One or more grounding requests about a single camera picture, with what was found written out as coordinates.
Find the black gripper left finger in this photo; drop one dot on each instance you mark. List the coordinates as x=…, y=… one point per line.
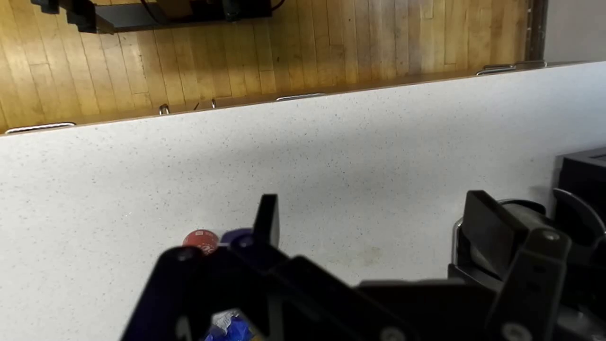
x=266, y=224

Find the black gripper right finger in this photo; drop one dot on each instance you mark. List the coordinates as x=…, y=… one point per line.
x=488, y=239

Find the red soda can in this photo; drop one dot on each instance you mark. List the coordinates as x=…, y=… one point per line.
x=204, y=239

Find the blue snack bag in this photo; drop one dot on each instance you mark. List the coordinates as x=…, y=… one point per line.
x=232, y=326

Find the black coffee maker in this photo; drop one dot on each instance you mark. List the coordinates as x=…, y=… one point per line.
x=581, y=195

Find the black object on floor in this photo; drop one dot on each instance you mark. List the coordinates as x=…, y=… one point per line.
x=132, y=15

